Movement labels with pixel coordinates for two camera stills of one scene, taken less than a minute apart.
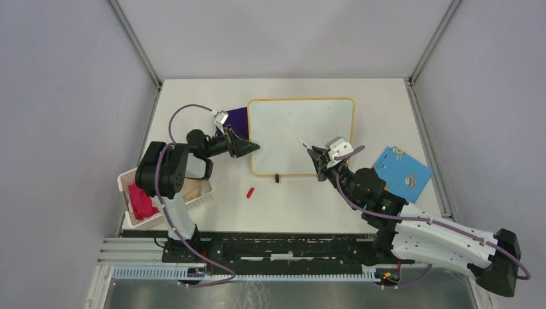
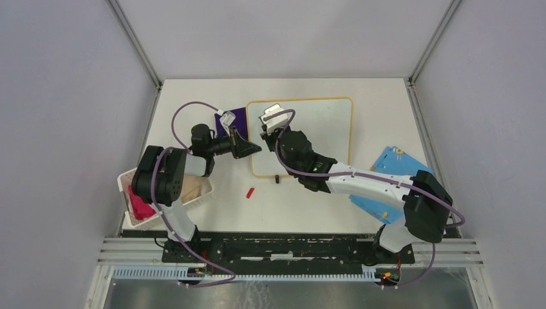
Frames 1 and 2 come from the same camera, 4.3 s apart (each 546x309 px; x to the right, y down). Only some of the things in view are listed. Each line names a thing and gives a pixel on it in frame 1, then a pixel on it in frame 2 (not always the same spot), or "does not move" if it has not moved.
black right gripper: x=320 y=163 to x=268 y=138
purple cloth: x=237 y=120 does not move
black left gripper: x=239 y=147 does not move
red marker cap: x=250 y=192 does not move
